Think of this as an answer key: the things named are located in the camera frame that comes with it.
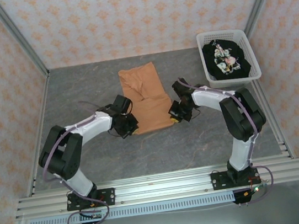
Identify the black floral t-shirt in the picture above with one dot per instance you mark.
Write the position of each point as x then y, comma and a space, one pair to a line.
215, 63

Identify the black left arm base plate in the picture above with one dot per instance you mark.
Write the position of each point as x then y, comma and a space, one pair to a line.
108, 197

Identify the orange printed t-shirt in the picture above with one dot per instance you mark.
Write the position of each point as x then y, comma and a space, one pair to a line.
149, 112

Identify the white plastic basket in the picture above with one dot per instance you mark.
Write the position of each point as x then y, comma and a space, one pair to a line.
222, 34

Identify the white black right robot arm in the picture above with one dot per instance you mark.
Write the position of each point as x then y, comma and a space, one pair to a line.
206, 98

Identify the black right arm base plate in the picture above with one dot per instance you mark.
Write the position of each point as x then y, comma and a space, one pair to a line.
217, 181

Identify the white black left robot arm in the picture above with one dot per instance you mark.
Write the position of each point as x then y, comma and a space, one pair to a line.
95, 125

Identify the aluminium side rail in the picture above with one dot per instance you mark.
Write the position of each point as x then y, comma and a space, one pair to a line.
281, 138
43, 104

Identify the small circuit board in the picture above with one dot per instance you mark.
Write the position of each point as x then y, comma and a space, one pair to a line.
95, 215
257, 188

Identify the aluminium rail beam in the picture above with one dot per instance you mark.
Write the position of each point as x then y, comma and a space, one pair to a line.
162, 185

